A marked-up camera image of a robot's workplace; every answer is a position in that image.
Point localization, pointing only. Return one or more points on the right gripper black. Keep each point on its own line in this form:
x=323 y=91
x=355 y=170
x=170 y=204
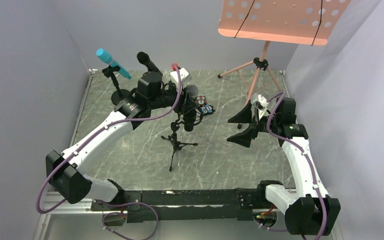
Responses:
x=256 y=122

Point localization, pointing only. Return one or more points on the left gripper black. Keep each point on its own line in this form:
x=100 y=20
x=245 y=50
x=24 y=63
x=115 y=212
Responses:
x=185 y=103

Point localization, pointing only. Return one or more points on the glitter black microphone silver head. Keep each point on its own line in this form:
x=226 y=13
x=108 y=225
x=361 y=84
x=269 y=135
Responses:
x=190 y=118

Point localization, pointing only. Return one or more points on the black tripod shock-mount stand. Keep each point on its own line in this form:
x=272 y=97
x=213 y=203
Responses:
x=173 y=138

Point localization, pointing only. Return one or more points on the black microphone orange end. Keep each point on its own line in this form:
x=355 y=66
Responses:
x=145 y=60

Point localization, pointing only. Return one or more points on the black round-base mic stand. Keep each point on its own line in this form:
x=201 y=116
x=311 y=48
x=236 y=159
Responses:
x=119 y=94

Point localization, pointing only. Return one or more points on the blue microphone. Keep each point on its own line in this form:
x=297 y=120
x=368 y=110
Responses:
x=107 y=58

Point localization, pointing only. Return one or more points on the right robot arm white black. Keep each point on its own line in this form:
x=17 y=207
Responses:
x=310 y=210

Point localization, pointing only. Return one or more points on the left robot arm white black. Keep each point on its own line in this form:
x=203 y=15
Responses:
x=66 y=171

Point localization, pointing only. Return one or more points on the pink music stand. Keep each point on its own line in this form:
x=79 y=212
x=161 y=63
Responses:
x=304 y=22

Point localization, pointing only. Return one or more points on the lower small colourful toy block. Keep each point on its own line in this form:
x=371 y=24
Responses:
x=207 y=109

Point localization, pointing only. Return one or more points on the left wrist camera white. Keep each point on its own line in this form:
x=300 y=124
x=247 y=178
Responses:
x=179 y=74

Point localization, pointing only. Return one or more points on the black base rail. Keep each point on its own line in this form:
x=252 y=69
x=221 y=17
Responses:
x=204 y=204

